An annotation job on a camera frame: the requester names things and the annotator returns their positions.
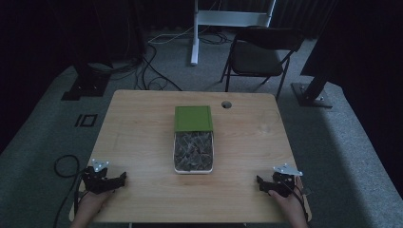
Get dark pleated curtain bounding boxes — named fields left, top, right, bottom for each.
left=274, top=0, right=338, bottom=40

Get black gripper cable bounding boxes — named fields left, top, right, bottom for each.
left=52, top=154, right=87, bottom=228
left=278, top=177, right=310, bottom=221

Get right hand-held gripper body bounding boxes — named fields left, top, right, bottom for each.
left=268, top=162, right=304, bottom=199

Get green box lid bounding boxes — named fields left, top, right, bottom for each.
left=173, top=104, right=214, bottom=133

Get white metal stand frame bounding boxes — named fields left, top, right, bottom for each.
left=189, top=0, right=278, bottom=67

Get black folding chair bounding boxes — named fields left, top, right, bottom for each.
left=220, top=26, right=306, bottom=102

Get bundle of black floor cables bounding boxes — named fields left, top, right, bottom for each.
left=108, top=31, right=183, bottom=93

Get pile of tea bags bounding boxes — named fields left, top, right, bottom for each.
left=174, top=130, right=214, bottom=172

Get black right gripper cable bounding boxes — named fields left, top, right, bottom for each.
left=278, top=177, right=310, bottom=221

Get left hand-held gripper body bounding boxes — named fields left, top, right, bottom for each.
left=81, top=158, right=112, bottom=195

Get white rectangular box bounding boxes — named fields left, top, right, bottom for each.
left=172, top=129, right=216, bottom=175

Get black slanted stand with base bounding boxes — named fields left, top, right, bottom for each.
left=290, top=47, right=341, bottom=109

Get white floor cable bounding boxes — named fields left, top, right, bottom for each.
left=147, top=26, right=195, bottom=45

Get person's left hand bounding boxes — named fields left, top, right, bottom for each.
left=75, top=188, right=115, bottom=219

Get black stand with flat base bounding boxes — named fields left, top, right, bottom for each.
left=60, top=60, right=112, bottom=102

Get person's right hand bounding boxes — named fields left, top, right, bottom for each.
left=268, top=176, right=310, bottom=222

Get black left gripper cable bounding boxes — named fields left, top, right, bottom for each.
left=52, top=154, right=87, bottom=228

